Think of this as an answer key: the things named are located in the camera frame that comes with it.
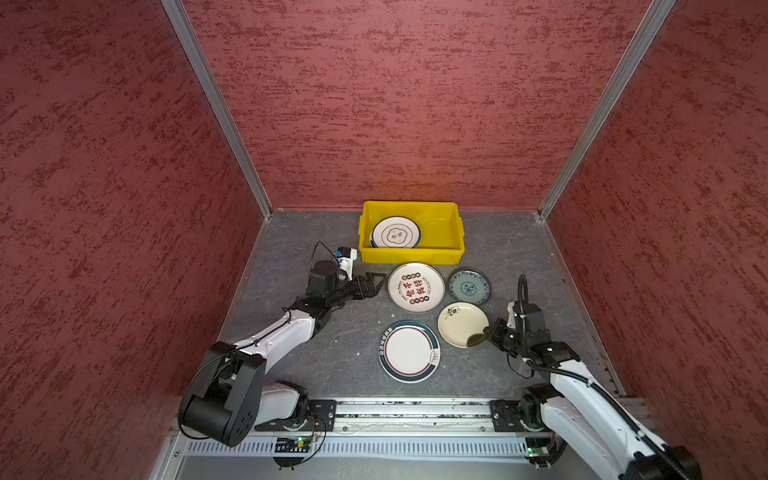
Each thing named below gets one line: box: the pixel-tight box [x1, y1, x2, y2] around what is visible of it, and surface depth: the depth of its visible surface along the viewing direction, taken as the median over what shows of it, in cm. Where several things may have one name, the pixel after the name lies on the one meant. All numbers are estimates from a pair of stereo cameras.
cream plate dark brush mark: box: [437, 302, 490, 349], surface depth 89 cm
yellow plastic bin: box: [358, 201, 465, 265], surface depth 110 cm
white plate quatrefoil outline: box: [370, 216, 421, 249], surface depth 111 cm
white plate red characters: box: [387, 262, 446, 313], surface depth 100 cm
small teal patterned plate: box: [448, 269, 490, 305], surface depth 100 cm
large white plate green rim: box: [378, 320, 441, 384], surface depth 86 cm
